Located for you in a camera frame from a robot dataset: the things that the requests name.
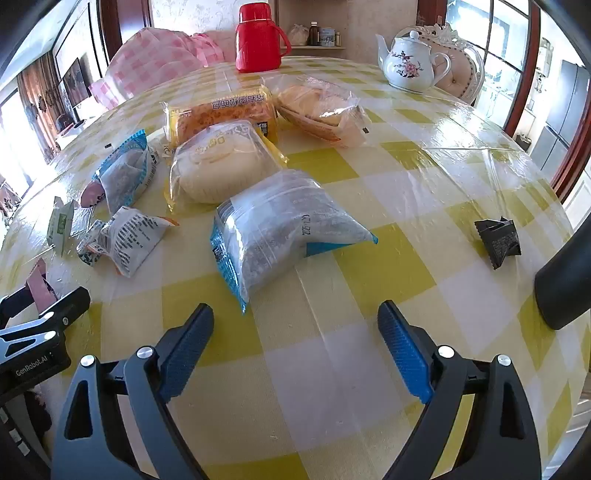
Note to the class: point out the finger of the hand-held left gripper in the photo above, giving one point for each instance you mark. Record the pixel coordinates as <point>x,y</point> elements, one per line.
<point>69,302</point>
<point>11,307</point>

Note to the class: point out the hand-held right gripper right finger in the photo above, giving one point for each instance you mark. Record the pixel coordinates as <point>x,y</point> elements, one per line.
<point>406,355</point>

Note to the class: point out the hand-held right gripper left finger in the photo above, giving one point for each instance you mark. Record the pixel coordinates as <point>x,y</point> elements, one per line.
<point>184,355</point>

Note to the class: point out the pink strip packet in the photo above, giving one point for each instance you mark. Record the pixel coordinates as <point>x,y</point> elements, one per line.
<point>39,284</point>

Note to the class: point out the small green packet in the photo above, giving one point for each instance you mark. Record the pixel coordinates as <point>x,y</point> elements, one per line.
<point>62,226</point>

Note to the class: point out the white printed snack packet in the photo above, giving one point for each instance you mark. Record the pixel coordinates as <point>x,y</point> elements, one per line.
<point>134,240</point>

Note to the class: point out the pink sausage packet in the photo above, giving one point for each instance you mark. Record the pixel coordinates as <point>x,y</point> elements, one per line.
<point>92,196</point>

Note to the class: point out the small blue snack packet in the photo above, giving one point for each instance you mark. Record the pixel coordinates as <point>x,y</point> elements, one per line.
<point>124,175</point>

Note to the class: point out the small black packet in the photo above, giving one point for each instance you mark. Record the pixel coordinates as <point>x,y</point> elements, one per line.
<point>501,242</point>

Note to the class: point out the blue-edged clear snack packet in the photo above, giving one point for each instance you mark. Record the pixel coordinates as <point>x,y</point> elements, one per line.
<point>272,230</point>

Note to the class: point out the round bun packet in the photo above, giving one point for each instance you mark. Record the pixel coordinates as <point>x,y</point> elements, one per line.
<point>217,166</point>

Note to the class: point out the orange bread packet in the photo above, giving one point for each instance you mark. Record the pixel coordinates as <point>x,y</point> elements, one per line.
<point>217,113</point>

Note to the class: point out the clear sandwich bread packet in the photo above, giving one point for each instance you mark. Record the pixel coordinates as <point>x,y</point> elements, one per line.
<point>318,108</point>

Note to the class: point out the yellow checkered tablecloth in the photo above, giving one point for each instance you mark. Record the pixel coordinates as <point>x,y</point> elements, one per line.
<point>369,184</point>

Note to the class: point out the brown curtain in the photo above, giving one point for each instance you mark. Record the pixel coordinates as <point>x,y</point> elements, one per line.
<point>39,101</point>

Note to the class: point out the pink checkered cloth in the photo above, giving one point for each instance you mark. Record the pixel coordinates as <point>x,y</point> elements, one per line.
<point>147,60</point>

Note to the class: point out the dark wooden door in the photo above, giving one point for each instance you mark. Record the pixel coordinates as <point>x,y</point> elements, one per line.
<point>124,23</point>

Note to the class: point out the white floral teapot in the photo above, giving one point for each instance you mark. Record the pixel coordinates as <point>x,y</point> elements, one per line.
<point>408,64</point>

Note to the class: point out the ornate white chair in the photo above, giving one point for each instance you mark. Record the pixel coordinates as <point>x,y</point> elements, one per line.
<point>461,69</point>

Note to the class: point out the grey refrigerator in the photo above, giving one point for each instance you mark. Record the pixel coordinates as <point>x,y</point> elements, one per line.
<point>568,106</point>

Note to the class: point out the wood framed glass partition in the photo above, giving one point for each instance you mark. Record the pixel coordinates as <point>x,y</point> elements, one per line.
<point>512,55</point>

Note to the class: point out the red thermos jug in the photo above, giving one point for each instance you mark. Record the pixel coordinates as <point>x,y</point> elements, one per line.
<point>256,41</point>

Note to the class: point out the brown bottle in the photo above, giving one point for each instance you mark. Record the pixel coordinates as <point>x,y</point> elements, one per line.
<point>314,33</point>

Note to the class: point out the white pouch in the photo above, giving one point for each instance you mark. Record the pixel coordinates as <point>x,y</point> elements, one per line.
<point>298,35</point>

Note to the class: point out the wall television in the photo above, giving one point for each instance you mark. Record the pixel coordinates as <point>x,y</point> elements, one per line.
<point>76,87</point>

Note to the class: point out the corner wall shelf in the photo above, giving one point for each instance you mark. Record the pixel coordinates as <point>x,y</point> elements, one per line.
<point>314,47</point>

